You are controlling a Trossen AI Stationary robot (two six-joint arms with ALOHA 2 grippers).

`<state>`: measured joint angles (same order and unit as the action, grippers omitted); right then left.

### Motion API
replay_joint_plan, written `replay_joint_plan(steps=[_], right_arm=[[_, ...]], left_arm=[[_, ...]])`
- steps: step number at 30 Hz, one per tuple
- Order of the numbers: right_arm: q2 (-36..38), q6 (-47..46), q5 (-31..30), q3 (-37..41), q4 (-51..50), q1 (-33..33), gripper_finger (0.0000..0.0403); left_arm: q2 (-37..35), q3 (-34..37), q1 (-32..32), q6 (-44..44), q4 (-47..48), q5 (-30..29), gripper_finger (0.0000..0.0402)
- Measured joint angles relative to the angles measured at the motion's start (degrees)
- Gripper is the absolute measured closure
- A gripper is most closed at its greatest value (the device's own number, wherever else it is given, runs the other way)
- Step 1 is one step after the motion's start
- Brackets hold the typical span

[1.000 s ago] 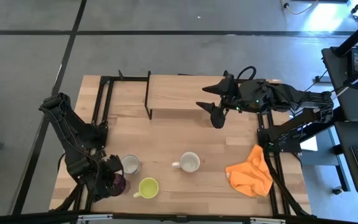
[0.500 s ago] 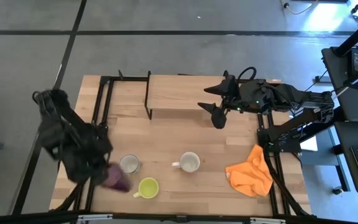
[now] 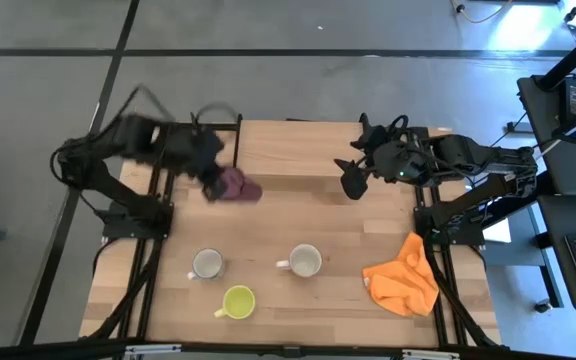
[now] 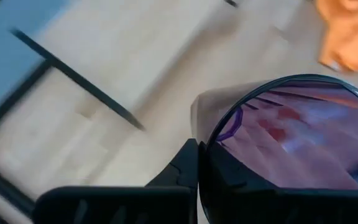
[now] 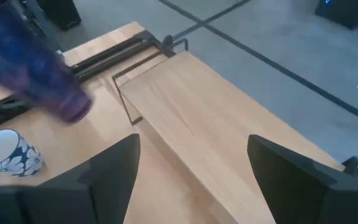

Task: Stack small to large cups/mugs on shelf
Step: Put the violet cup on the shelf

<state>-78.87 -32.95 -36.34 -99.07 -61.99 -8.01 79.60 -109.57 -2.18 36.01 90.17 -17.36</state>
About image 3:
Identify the black table edge crossbar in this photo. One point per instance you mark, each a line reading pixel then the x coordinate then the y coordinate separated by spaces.
pixel 288 351

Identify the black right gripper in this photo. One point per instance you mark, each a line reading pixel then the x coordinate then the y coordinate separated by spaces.
pixel 398 160

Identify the black caster wheel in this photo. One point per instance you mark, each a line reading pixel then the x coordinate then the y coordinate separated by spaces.
pixel 543 306

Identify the black slanted pole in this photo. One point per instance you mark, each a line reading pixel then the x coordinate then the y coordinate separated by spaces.
pixel 573 57

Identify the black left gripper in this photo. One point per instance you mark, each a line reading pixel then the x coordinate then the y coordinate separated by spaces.
pixel 198 150

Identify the yellow-green mug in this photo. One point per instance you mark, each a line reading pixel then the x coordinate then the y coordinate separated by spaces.
pixel 238 302

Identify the purple plastic tumbler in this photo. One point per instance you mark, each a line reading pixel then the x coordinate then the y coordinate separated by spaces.
pixel 240 186

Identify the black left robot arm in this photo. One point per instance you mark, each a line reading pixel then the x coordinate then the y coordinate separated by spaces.
pixel 113 187

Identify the white patterned mug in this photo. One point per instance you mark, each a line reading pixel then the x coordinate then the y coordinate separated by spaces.
pixel 208 263

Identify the orange cloth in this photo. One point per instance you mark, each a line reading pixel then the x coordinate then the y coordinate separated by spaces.
pixel 403 285

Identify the black desk with keyboard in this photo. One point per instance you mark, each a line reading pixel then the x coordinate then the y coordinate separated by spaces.
pixel 558 220

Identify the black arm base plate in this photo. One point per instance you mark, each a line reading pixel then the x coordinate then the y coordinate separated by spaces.
pixel 118 227
pixel 468 235

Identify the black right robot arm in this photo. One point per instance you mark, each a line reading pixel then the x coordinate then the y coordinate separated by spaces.
pixel 493 160

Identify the black aluminium frame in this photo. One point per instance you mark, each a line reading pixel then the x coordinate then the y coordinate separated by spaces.
pixel 419 196
pixel 144 320

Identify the black desk with monitor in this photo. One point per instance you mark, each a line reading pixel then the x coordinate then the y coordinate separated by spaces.
pixel 568 170

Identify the orange mug with white inside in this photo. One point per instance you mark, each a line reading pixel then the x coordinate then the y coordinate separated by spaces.
pixel 305 260

